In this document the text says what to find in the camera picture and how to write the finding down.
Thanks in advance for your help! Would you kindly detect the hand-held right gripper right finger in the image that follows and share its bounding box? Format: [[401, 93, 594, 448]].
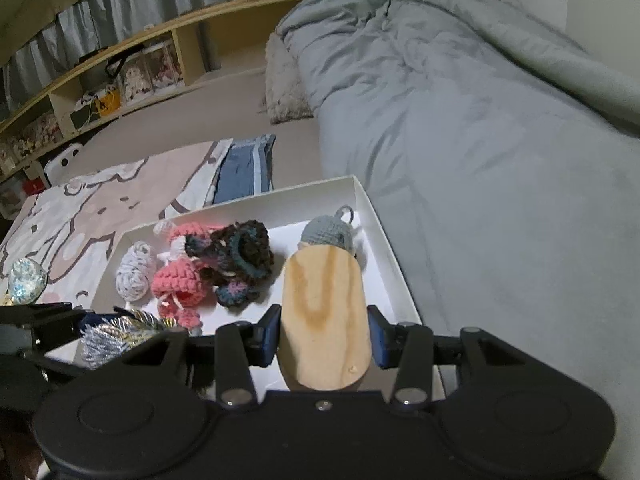
[[366, 304, 552, 407]]

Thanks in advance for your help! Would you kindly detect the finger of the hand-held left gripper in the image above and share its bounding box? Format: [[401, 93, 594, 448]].
[[0, 302, 101, 332], [20, 347, 98, 378]]

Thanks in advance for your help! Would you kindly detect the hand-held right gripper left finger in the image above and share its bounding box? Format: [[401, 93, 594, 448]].
[[97, 304, 282, 409]]

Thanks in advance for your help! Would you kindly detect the grey braided rope tassel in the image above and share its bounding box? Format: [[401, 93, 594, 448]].
[[79, 309, 173, 368]]

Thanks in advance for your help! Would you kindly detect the oval wooden box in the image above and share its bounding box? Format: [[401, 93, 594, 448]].
[[277, 246, 373, 392]]

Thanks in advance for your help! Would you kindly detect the dark multicolour crochet pouch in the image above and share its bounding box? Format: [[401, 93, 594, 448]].
[[185, 220, 275, 308]]

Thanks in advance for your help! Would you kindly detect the white crochet pouch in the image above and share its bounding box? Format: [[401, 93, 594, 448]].
[[115, 241, 156, 302]]

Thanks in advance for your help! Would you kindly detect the white cardboard box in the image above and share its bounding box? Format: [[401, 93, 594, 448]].
[[47, 175, 446, 401]]

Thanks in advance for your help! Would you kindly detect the pink crochet pouch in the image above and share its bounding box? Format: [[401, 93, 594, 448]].
[[152, 255, 218, 331]]

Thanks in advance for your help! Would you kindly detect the grey crochet toy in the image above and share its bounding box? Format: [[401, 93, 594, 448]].
[[298, 205, 368, 273]]

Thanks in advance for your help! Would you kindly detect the pink and white crochet mushroom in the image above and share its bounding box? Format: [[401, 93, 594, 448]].
[[165, 220, 213, 261]]

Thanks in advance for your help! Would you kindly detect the cartoon printed blanket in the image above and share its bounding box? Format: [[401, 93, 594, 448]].
[[0, 139, 236, 311]]

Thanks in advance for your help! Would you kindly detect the blue striped sheet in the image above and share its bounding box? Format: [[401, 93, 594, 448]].
[[212, 134, 277, 206]]

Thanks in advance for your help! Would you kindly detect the bed with taupe sheet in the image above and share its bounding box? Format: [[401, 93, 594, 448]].
[[42, 50, 381, 196]]

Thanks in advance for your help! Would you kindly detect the grey duvet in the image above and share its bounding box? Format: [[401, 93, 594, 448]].
[[275, 0, 640, 480]]

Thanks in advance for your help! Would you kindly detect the clear doll display case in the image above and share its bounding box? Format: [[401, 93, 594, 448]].
[[120, 52, 153, 103], [145, 42, 183, 91]]

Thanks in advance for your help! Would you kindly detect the fluffy beige pillow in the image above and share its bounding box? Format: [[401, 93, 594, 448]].
[[263, 32, 316, 125]]

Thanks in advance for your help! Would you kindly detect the wooden headboard shelf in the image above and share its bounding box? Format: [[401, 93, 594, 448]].
[[0, 0, 341, 181]]

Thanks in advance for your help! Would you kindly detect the floral drawstring pouch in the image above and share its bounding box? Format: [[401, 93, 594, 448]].
[[7, 257, 48, 305]]

